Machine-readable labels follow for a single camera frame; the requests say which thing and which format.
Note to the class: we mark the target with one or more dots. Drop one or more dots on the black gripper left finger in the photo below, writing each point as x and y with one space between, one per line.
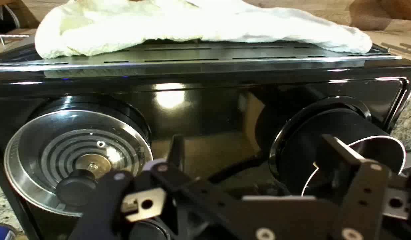
105 204

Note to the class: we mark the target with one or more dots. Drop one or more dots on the blue jar with white lid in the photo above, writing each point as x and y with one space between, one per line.
0 232

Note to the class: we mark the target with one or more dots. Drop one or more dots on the glass lid with black knob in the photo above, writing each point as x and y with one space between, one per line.
40 147

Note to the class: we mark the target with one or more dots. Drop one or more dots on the black open cooking pot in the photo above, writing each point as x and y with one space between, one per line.
311 133

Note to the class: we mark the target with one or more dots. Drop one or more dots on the white cloth towel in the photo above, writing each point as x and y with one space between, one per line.
169 21

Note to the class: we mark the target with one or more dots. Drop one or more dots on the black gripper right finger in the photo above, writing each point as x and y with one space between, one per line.
365 200

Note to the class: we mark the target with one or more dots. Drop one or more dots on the black frying pan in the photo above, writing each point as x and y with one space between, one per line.
103 104

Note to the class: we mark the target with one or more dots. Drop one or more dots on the black electric stove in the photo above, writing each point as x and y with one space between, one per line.
205 71

